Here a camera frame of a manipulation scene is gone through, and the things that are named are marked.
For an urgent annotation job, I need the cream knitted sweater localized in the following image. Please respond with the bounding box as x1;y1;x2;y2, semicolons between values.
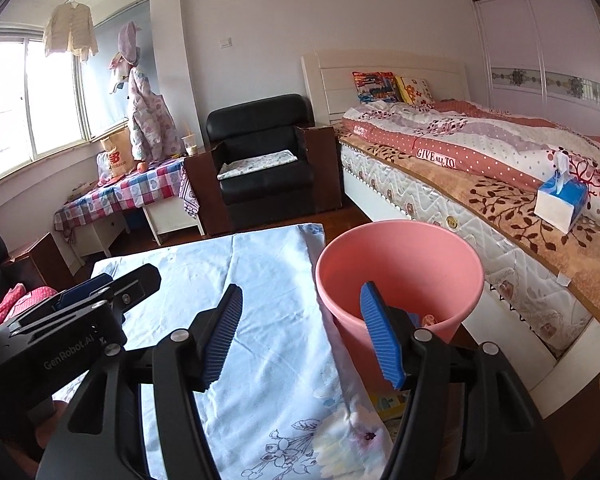
42;2;100;64

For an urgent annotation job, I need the window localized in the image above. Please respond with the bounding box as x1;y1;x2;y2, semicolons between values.
0;34;94;187

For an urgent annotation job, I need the dark wooden low table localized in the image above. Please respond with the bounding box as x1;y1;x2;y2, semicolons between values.
7;232;74;291

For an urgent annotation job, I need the pink plastic bin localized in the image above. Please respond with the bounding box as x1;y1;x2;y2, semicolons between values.
314;218;485;397

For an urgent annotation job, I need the blue white tissue box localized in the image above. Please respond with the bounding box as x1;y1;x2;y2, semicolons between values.
533;152;590;234

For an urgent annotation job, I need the blue roller blind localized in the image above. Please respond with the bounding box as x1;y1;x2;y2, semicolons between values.
82;9;156;136

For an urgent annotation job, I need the white plastic bag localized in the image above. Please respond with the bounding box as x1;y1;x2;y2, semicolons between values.
96;152;114;184

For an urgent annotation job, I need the white wooden bed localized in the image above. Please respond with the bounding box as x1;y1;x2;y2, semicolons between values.
299;49;600;419

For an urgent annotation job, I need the floral seat cushion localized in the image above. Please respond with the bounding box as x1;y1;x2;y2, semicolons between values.
216;149;300;181

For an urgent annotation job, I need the small white pink garment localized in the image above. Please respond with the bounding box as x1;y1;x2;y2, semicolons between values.
108;52;131;96

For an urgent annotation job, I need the floral padded jacket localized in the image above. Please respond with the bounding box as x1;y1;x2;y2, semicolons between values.
127;67;186;161

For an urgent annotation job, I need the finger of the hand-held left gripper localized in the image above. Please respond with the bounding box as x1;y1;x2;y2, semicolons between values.
0;263;161;334
19;273;115;319

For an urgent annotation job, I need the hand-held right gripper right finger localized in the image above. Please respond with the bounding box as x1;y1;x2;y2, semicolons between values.
359;281;562;480

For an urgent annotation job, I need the colourful printed pillow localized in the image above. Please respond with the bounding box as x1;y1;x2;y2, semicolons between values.
352;71;399;105

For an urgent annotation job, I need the white sliding door wardrobe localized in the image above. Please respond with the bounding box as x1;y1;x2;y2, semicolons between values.
462;0;600;139

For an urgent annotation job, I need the checked tablecloth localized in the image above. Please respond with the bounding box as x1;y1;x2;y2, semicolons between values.
53;157;201;234

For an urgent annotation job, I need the white drawer cabinet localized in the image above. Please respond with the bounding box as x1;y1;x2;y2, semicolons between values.
77;212;131;261

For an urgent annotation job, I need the colourful printed card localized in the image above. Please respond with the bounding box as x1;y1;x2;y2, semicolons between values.
369;389;412;422

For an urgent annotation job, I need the black leather armchair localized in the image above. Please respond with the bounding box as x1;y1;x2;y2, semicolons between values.
205;93;316;231

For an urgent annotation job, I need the pink hat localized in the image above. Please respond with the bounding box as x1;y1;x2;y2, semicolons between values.
117;20;141;69

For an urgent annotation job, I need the pink dotted floral quilt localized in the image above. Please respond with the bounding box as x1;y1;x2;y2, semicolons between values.
340;99;600;234

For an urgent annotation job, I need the dark wooden side table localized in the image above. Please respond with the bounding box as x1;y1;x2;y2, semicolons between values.
183;142;234;236

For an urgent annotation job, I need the light blue floral tablecloth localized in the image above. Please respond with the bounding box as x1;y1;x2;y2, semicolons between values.
89;222;397;480

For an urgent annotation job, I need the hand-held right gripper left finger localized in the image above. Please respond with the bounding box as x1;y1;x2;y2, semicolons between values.
34;283;244;480

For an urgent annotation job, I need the brown paper bag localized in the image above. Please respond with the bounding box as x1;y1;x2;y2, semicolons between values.
98;127;134;179

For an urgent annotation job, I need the yellow floral pillow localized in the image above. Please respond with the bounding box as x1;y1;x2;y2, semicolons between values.
394;76;436;106

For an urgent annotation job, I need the brown leaf pattern blanket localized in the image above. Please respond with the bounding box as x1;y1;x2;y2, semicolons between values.
337;137;600;342

